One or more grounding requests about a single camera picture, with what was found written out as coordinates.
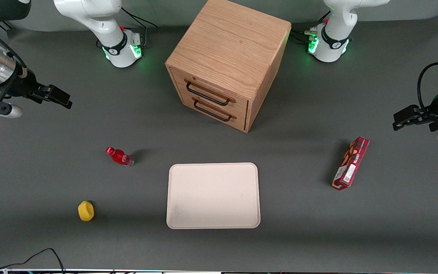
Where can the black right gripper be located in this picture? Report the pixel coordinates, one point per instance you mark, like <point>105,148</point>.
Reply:
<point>24,84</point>

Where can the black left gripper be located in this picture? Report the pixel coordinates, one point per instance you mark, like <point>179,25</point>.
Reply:
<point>435,108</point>

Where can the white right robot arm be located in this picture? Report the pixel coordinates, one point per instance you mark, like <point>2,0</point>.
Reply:
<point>101,23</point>

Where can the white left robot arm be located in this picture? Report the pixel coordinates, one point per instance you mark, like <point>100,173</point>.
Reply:
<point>337,26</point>

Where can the wooden drawer cabinet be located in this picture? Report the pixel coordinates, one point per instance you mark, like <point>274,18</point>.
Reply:
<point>230,42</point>

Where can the red cookie box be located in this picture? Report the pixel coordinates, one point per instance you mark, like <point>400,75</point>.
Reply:
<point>351,163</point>

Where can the red plastic drink bottle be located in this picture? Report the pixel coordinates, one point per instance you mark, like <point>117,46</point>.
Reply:
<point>120,156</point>

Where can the yellow sponge toy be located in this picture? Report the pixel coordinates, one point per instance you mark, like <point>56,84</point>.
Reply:
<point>86,211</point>

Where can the white rectangular plastic tray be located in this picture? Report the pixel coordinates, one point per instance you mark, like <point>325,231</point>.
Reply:
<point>213,196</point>

